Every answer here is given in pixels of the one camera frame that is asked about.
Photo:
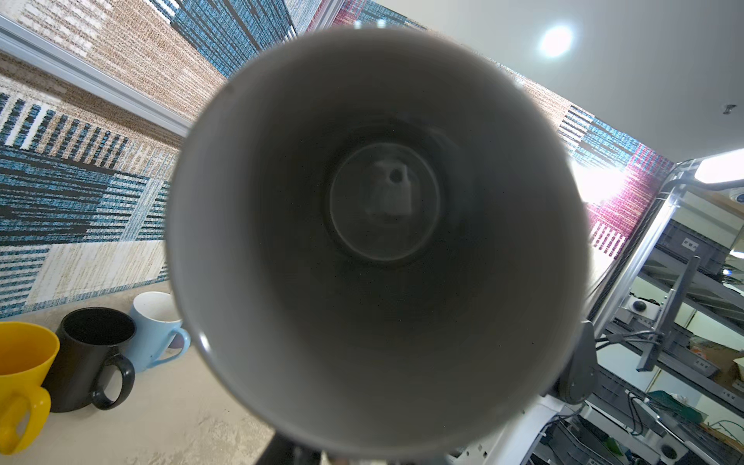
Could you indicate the yellow mug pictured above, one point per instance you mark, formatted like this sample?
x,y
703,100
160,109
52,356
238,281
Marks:
x,y
27,354

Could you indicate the grey mug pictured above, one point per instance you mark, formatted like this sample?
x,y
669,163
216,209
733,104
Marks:
x,y
378,244

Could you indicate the cluttered metal storage shelving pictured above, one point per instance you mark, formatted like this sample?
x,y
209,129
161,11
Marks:
x,y
657,376

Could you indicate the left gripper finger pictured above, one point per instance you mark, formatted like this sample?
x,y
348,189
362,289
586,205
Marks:
x,y
283,451

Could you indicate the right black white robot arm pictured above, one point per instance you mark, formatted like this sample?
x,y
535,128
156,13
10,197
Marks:
x,y
514,442

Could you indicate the black mug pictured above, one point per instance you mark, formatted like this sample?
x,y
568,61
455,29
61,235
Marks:
x,y
90,367

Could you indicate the light blue mug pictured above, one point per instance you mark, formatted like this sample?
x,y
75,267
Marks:
x,y
157,324

